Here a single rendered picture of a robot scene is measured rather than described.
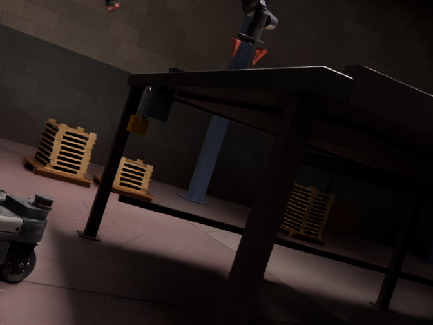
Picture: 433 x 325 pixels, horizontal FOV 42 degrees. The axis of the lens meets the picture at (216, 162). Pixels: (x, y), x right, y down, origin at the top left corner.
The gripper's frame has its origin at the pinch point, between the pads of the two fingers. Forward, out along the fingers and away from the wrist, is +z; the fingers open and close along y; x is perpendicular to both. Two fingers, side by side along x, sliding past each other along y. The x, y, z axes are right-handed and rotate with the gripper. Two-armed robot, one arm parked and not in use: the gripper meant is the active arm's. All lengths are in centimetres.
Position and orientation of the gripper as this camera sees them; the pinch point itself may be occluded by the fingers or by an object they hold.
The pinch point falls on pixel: (243, 59)
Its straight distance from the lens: 234.2
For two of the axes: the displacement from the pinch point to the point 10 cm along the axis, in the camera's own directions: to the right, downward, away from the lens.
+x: 2.7, 3.6, -9.0
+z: -3.6, 9.0, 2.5
